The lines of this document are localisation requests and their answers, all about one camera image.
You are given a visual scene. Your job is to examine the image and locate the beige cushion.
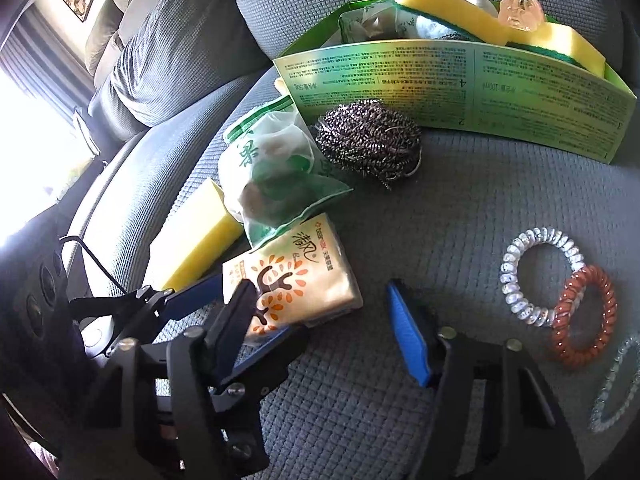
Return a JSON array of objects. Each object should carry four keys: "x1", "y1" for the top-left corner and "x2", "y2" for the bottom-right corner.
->
[{"x1": 84, "y1": 0, "x2": 166, "y2": 78}]

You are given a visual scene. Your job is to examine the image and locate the grey curtain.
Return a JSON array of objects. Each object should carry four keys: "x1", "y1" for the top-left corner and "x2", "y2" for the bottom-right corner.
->
[{"x1": 0, "y1": 22, "x2": 96, "y2": 126}]

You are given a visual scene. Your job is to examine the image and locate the black cable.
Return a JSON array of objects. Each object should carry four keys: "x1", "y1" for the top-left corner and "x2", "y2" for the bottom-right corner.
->
[{"x1": 59, "y1": 236, "x2": 128, "y2": 293}]

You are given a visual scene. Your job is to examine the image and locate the green cardboard box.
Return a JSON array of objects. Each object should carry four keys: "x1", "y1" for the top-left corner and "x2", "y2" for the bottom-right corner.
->
[{"x1": 272, "y1": 0, "x2": 638, "y2": 165}]

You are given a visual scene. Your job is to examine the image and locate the cream orange tissue packet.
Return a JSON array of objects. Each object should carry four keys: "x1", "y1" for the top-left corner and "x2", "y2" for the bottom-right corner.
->
[{"x1": 221, "y1": 212, "x2": 365, "y2": 346}]

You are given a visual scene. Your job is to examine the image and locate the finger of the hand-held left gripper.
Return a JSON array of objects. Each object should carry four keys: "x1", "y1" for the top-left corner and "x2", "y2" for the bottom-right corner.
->
[
  {"x1": 210, "y1": 327, "x2": 312, "y2": 480},
  {"x1": 69, "y1": 280, "x2": 227, "y2": 348}
]

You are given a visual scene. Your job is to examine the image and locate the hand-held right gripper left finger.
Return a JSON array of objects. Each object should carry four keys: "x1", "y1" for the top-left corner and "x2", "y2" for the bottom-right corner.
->
[{"x1": 57, "y1": 279, "x2": 258, "y2": 480}]

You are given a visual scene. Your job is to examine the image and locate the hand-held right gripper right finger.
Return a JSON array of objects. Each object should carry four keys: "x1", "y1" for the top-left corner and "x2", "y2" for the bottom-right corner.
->
[{"x1": 386, "y1": 279, "x2": 586, "y2": 480}]

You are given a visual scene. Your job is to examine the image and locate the green white sachet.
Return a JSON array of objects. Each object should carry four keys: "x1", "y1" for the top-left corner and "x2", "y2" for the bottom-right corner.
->
[
  {"x1": 337, "y1": 7, "x2": 401, "y2": 43},
  {"x1": 218, "y1": 94, "x2": 355, "y2": 250}
]

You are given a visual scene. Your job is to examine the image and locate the yellow green scrub sponge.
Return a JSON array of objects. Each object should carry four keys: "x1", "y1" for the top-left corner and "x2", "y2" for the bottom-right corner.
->
[
  {"x1": 149, "y1": 177, "x2": 246, "y2": 293},
  {"x1": 505, "y1": 22, "x2": 608, "y2": 81},
  {"x1": 385, "y1": 0, "x2": 511, "y2": 46}
]

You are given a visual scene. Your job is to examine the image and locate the clear spiral hair tie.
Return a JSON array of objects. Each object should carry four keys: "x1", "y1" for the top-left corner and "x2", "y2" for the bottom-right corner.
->
[
  {"x1": 587, "y1": 332, "x2": 640, "y2": 435},
  {"x1": 500, "y1": 228, "x2": 586, "y2": 328}
]

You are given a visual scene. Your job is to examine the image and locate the pink hair claw clip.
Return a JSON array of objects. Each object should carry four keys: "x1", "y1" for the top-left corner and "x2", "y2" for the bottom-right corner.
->
[{"x1": 496, "y1": 0, "x2": 548, "y2": 31}]

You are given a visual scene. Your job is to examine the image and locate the brown spiral hair tie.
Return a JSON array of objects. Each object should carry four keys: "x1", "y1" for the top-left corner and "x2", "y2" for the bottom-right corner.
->
[{"x1": 548, "y1": 265, "x2": 618, "y2": 370}]

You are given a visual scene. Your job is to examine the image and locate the grey sofa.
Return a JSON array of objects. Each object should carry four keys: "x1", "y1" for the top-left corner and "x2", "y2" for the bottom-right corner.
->
[{"x1": 0, "y1": 0, "x2": 640, "y2": 480}]

